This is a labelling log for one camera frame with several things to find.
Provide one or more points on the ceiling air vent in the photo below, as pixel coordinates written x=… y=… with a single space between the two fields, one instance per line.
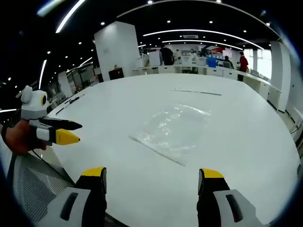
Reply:
x=190 y=36

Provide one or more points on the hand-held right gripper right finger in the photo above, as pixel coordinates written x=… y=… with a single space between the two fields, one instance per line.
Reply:
x=213 y=203

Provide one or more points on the black cabinet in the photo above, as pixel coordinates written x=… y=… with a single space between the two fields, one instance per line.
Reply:
x=116 y=73

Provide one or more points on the clear plastic food packaging bag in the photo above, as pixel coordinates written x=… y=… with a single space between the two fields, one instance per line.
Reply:
x=172 y=132

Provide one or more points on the person's left hand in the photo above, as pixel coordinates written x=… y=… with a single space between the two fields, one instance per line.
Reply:
x=20 y=137

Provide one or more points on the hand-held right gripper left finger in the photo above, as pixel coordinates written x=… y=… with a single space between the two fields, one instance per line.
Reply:
x=92 y=201

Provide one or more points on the grey mesh chair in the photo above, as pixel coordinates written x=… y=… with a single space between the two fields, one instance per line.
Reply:
x=35 y=189

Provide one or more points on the white long counter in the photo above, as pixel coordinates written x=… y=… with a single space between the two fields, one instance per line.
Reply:
x=213 y=71

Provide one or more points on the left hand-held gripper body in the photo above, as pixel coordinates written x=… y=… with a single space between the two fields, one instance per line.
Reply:
x=32 y=106

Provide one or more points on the blue box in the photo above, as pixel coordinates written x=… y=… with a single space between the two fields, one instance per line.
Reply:
x=211 y=63

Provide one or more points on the white square pillar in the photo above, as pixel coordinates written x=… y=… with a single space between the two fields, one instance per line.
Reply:
x=280 y=75
x=116 y=52

